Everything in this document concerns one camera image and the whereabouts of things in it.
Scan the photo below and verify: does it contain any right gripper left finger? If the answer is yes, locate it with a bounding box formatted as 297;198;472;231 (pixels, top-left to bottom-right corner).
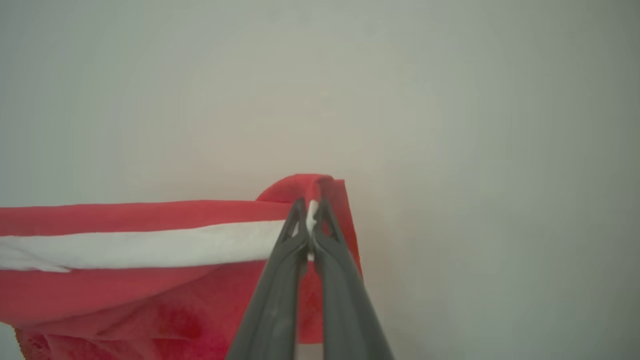
225;197;311;360

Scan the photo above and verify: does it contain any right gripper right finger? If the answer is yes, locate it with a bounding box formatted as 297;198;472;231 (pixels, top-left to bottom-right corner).
309;197;396;360

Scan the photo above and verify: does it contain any red garment with white trim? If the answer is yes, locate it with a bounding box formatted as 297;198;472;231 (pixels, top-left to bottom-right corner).
0;173;363;360

